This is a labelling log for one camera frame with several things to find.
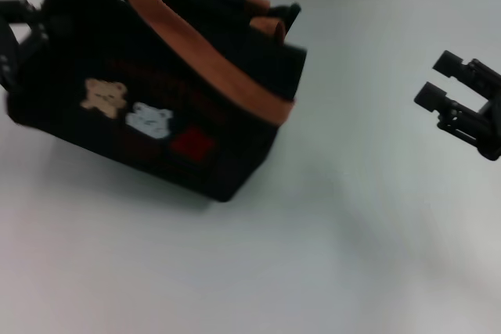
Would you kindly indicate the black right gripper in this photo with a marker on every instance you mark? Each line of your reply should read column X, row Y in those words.
column 494, row 130

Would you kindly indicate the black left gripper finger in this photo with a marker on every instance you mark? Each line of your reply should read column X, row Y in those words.
column 6, row 60
column 37, row 25

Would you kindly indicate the black food bag with bears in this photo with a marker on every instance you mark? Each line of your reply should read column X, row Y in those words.
column 78, row 56

